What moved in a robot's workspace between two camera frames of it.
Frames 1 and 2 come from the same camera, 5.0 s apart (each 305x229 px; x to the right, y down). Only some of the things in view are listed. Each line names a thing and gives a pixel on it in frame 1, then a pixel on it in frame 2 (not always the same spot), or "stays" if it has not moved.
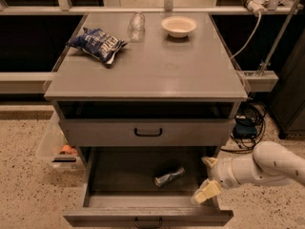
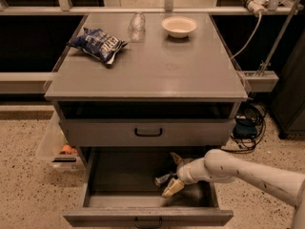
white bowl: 178,26 stays
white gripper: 222,173 to 185,174
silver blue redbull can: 163,178 stays
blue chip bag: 97,43 stays
